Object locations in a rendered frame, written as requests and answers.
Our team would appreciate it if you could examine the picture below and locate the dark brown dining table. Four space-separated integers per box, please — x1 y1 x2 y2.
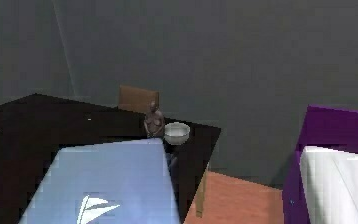
0 93 222 224

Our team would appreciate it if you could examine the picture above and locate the white bowl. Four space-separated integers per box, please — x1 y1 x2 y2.
163 122 191 146

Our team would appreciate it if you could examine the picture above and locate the brown human figure statue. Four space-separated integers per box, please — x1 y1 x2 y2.
143 101 166 139

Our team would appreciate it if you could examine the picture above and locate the brown wooden chair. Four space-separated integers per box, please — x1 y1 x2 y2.
117 84 161 115

